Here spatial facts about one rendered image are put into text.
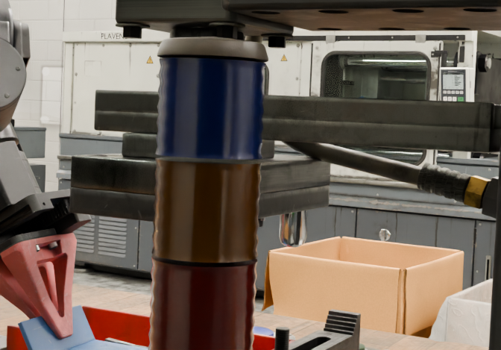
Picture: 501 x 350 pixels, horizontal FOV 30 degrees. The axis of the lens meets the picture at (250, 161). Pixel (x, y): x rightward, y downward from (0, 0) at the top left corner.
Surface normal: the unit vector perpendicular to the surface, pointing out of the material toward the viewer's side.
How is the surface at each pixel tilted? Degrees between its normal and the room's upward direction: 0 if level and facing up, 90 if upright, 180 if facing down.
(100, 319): 90
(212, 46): 72
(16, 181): 59
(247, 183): 104
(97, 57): 90
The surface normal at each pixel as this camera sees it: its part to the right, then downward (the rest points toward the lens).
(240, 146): 0.56, 0.31
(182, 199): -0.40, 0.27
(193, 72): -0.26, -0.21
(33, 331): 0.79, -0.45
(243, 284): 0.74, 0.31
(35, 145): 0.86, 0.07
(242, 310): 0.77, -0.18
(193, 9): -0.46, 0.03
